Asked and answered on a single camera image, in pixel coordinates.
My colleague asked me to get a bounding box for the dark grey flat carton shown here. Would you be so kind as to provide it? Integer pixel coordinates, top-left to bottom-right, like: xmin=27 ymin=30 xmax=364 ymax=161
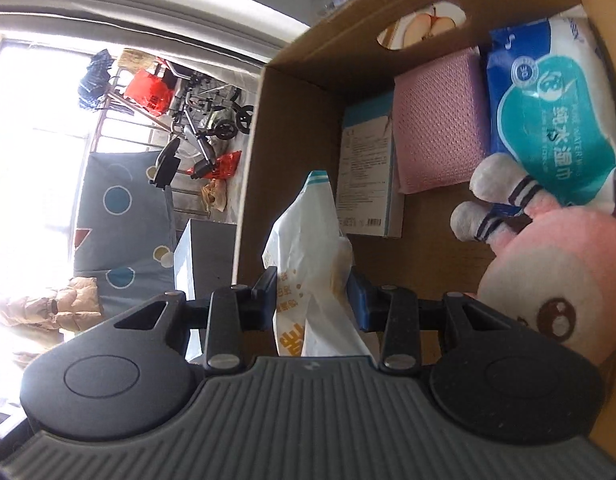
xmin=172 ymin=218 xmax=240 ymax=362

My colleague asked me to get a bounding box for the brown cardboard box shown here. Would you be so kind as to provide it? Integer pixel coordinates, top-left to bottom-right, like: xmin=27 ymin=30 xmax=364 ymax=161
xmin=233 ymin=0 xmax=616 ymax=461

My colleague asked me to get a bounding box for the pink mesh sponge pad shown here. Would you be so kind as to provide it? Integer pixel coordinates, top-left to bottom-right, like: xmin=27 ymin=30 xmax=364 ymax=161
xmin=392 ymin=51 xmax=492 ymax=197

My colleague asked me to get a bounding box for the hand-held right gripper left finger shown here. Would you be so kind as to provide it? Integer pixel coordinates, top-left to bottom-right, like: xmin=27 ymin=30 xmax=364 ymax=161
xmin=113 ymin=267 xmax=279 ymax=373

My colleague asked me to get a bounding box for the white packet with orange print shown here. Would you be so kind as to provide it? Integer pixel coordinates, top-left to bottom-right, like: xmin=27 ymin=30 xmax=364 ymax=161
xmin=261 ymin=170 xmax=375 ymax=359

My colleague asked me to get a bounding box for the blue wet wipes pack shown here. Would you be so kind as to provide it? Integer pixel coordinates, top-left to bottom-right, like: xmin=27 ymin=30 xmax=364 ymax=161
xmin=484 ymin=14 xmax=616 ymax=212

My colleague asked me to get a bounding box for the pink plush toy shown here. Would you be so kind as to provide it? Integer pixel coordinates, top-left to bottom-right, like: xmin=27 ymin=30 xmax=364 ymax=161
xmin=449 ymin=151 xmax=616 ymax=367

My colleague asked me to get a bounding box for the white and blue box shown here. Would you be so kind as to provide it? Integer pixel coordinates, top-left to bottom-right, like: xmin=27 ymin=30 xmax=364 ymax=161
xmin=334 ymin=91 xmax=407 ymax=239

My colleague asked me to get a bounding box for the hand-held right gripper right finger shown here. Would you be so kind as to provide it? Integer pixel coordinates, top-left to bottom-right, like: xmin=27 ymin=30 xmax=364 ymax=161
xmin=345 ymin=266 xmax=526 ymax=373

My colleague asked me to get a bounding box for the blue bedding with circles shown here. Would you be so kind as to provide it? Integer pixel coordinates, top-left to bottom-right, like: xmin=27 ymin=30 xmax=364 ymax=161
xmin=69 ymin=151 xmax=182 ymax=312

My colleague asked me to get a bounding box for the beige padded jacket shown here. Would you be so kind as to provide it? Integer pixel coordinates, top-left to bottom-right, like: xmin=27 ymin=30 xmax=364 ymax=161
xmin=0 ymin=274 xmax=105 ymax=332

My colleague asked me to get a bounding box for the red plastic bag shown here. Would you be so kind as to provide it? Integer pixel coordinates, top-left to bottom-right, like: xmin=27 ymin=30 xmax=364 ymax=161
xmin=124 ymin=68 xmax=172 ymax=117

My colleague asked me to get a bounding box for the dark blue hanging garment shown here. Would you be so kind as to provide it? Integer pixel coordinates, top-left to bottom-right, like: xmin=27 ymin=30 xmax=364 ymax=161
xmin=77 ymin=49 xmax=115 ymax=112

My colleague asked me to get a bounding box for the wheelchair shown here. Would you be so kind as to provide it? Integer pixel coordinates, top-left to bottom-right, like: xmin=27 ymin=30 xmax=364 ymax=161
xmin=157 ymin=59 xmax=255 ymax=182

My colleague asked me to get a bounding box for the crumpled red bag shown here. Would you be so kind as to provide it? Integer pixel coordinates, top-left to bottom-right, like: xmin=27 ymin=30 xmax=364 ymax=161
xmin=187 ymin=151 xmax=245 ymax=182

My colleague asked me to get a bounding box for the black seat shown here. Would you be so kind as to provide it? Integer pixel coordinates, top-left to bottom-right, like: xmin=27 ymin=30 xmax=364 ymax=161
xmin=149 ymin=136 xmax=182 ymax=187

